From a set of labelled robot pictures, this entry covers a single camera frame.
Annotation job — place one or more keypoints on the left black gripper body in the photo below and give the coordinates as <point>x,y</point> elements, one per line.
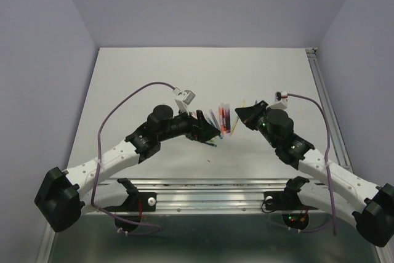
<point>192,131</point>

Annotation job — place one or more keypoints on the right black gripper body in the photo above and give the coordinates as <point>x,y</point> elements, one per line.
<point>260,122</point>

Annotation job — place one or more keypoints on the yellow highlighter pen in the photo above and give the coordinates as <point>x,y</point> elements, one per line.
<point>236,120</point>

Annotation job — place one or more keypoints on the red pen with cap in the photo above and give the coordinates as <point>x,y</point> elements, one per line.
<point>227,118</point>

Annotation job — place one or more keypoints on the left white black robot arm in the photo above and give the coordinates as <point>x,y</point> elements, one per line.
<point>64,196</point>

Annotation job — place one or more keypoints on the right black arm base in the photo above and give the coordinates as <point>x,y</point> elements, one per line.
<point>297,217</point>

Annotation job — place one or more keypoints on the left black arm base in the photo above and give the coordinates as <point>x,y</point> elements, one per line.
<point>128,210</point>

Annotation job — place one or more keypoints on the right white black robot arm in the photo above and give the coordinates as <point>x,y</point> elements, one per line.
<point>366,206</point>

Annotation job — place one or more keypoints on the green tipped black pen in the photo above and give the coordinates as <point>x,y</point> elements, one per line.
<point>210,143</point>

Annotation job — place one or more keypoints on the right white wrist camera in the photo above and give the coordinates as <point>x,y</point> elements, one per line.
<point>280,101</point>

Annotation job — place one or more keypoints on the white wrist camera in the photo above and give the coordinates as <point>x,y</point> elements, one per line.
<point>183,99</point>
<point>280,101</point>

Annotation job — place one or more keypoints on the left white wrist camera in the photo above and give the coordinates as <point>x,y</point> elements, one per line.
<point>183,99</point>

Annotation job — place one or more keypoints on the aluminium rail frame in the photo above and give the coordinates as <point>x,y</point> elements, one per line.
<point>209,220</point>

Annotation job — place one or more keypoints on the right side aluminium rail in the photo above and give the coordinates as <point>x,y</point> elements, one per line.
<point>338,144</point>

